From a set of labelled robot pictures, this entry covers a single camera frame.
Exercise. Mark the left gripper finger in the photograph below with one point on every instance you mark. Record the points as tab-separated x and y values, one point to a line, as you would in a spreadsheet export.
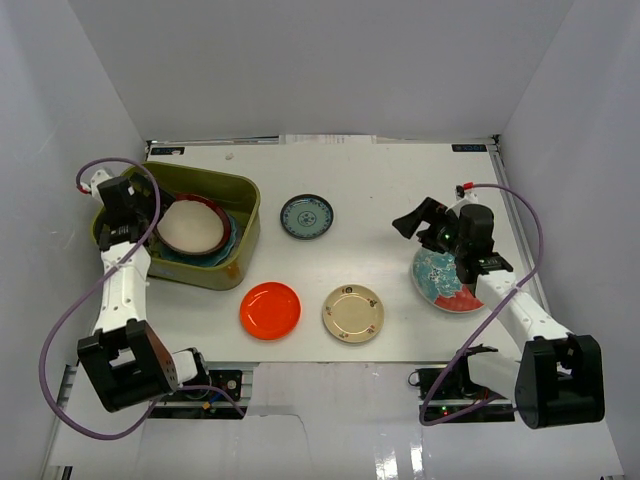
142	184
166	200

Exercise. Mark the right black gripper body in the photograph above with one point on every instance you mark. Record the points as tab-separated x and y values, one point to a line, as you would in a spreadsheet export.
441	236

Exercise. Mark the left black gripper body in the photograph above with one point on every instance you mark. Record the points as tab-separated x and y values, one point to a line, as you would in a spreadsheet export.
145	187

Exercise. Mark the red rimmed cream plate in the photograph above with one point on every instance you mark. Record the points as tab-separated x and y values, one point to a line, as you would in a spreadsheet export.
194	225

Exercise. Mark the teal and red floral plate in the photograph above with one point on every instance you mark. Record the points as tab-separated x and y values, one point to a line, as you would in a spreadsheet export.
434	276

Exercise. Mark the teal scalloped plate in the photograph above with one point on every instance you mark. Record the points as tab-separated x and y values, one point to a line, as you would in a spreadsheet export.
204	261

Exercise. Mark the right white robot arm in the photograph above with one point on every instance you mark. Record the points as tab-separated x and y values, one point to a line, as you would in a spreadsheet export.
558	379

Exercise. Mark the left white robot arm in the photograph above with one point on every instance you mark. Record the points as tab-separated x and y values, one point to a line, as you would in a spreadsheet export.
125	360

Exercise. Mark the olive green plastic bin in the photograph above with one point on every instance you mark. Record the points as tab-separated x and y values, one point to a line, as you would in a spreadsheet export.
238	196

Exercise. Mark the left blue table label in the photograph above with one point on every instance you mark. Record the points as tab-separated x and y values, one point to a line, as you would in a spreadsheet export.
166	151

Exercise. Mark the blue table label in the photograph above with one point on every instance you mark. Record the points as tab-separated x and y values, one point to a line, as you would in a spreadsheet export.
469	148
166	151

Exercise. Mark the right blue table label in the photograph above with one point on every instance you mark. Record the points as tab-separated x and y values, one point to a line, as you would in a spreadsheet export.
469	148

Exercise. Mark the cream floral plate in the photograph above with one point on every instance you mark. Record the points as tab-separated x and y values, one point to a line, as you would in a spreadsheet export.
353	314

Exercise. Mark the small blue patterned dish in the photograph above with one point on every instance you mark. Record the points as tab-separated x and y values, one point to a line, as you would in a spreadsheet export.
306	216

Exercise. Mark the orange plate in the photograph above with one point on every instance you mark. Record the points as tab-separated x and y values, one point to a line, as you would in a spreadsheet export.
270	311

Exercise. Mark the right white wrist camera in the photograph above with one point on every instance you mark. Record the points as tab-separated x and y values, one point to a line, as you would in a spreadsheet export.
464	195

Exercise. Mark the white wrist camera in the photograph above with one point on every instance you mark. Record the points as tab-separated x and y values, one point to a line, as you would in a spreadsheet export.
464	195
92	187

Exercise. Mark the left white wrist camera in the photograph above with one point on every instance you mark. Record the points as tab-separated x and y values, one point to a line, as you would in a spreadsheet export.
92	187

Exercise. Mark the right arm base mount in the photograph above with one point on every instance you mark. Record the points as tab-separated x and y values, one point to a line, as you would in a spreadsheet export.
457	393

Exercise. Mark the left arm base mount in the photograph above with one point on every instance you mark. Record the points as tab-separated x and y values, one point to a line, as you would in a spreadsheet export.
215	395

